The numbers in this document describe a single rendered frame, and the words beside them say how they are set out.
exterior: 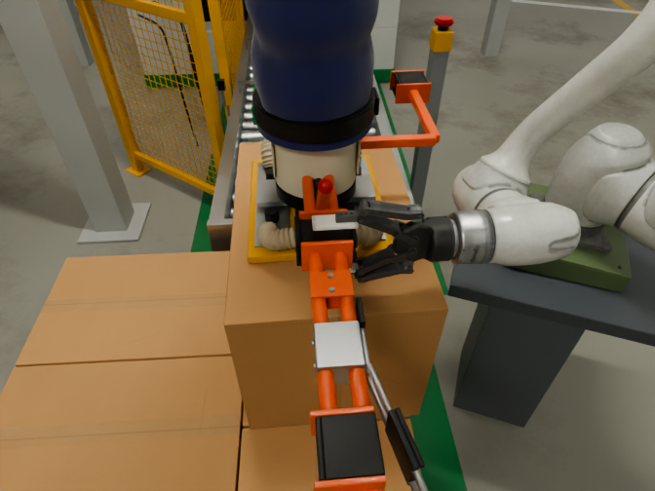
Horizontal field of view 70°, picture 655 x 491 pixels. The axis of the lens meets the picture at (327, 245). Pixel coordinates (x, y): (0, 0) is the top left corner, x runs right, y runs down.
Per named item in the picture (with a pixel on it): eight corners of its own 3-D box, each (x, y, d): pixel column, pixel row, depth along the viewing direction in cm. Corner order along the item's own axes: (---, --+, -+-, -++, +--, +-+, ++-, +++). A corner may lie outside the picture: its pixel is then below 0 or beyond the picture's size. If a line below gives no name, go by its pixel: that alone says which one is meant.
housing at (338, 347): (311, 342, 66) (310, 322, 63) (359, 338, 66) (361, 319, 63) (314, 387, 61) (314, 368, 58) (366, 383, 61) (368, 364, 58)
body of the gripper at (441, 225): (461, 234, 72) (402, 238, 71) (451, 272, 77) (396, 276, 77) (447, 204, 77) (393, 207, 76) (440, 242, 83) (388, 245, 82)
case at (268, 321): (254, 250, 151) (239, 142, 124) (376, 243, 154) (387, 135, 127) (250, 430, 108) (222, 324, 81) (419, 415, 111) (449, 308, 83)
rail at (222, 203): (251, 32, 334) (249, 4, 321) (259, 32, 335) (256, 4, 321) (216, 263, 167) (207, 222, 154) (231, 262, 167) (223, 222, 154)
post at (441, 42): (402, 229, 241) (431, 26, 173) (414, 228, 242) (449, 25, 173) (404, 238, 236) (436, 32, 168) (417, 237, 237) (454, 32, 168)
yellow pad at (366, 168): (329, 162, 117) (329, 144, 113) (368, 160, 117) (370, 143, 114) (344, 258, 92) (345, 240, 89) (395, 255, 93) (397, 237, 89)
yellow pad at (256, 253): (252, 166, 115) (250, 148, 112) (293, 164, 116) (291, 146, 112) (248, 264, 91) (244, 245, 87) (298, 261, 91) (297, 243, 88)
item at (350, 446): (310, 430, 56) (309, 409, 53) (370, 425, 57) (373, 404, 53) (315, 506, 50) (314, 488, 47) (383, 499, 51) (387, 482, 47)
